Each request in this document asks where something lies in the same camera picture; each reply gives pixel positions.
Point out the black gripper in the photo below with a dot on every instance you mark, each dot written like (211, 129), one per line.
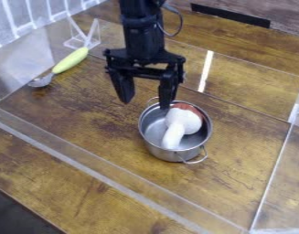
(144, 59)

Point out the silver metal pot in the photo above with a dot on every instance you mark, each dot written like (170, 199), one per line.
(191, 151)

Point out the white red toy mushroom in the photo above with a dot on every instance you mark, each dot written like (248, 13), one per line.
(183, 120)

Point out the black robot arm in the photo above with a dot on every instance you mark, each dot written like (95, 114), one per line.
(141, 8)

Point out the clear acrylic stand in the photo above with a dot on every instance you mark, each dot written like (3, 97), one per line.
(80, 39)

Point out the black strip on table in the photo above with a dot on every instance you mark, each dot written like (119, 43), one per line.
(250, 20)

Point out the green handled metal spoon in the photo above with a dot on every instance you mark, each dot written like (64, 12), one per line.
(64, 65)

